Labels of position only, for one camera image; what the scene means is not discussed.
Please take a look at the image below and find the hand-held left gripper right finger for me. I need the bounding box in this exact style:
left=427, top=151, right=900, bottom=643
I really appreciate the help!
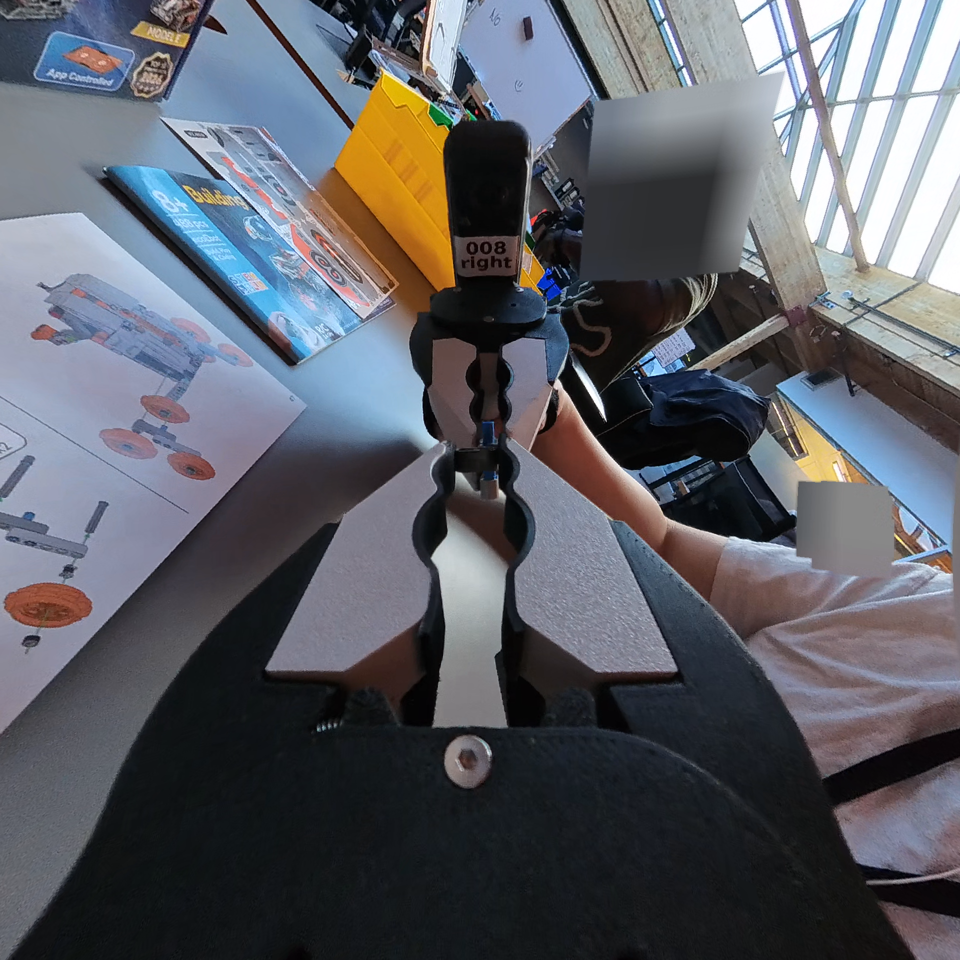
left=496, top=437, right=680, bottom=727

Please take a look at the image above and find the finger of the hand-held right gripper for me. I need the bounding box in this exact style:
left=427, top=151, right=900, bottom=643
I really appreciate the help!
left=496, top=337, right=554, bottom=453
left=422, top=337, right=485, bottom=447

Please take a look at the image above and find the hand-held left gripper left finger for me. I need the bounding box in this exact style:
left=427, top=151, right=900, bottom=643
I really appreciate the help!
left=264, top=441, right=459, bottom=727

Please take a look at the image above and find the blue connector pin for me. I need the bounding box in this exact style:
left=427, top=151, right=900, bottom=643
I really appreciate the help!
left=478, top=421, right=502, bottom=502

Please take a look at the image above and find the grey desk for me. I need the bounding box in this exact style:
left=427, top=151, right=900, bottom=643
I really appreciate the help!
left=0, top=0, right=541, bottom=924

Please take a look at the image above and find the person's right hand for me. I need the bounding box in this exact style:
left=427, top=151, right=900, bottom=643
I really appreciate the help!
left=531, top=396, right=595, bottom=468

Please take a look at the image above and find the yellow plastic bin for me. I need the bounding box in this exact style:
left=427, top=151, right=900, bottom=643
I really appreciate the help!
left=333, top=69, right=545, bottom=294

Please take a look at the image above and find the whiteboard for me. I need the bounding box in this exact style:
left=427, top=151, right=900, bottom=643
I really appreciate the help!
left=457, top=0, right=595, bottom=144

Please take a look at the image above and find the dark blue jacket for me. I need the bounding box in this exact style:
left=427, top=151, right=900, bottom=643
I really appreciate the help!
left=600, top=371, right=774, bottom=470

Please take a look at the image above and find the wooden easel with sheet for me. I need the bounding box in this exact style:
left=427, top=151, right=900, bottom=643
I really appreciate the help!
left=418, top=0, right=470, bottom=76

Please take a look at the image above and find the open white instruction booklet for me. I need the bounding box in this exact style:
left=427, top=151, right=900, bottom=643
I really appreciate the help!
left=0, top=213, right=309, bottom=732

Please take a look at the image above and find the printed sticker sheet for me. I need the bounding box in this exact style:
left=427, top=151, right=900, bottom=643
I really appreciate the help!
left=161, top=118, right=399, bottom=320

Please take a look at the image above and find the person's white shirt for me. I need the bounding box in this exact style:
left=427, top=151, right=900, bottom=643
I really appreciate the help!
left=705, top=536, right=960, bottom=920

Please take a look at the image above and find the blue cover manual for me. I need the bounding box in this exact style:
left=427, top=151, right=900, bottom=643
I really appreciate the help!
left=103, top=165, right=395, bottom=366

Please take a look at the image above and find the skylight window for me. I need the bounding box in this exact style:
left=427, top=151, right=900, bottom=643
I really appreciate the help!
left=645, top=0, right=960, bottom=294

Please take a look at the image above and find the blue robot kit box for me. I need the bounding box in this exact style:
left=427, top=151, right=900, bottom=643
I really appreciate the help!
left=0, top=0, right=219, bottom=102

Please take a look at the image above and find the black shoulder strap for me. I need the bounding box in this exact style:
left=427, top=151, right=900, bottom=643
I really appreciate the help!
left=821, top=746, right=960, bottom=918

